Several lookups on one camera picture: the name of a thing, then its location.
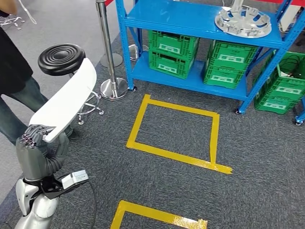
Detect blue metal shelf rack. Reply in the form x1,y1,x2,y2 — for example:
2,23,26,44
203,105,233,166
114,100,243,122
114,0,305,115
295,98,305,126

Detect chrome stool base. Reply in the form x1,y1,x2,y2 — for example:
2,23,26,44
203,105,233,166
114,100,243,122
0,14,26,31

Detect grey wheel hubcap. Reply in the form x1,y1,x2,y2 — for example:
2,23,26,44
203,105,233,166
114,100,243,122
215,6,273,39

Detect person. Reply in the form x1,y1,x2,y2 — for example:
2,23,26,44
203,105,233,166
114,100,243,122
0,0,75,146

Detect white plastic car part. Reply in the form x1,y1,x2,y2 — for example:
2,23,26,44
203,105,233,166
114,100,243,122
29,58,97,144

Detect black round stool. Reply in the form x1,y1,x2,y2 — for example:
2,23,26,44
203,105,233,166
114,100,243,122
38,43,105,126

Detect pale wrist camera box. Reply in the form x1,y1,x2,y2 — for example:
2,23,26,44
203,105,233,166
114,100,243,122
61,170,89,189

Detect thin white cable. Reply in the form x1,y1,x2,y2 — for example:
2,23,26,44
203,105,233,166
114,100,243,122
17,0,38,25

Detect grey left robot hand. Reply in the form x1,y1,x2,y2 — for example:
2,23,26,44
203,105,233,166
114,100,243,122
15,124,69,181

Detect black cable coil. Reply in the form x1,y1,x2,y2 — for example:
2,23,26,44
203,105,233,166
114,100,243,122
281,55,301,78

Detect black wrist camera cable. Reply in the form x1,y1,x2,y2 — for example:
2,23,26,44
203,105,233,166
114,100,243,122
56,173,98,229

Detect black camera bracket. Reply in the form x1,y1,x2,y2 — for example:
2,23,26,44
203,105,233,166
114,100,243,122
23,177,89,200

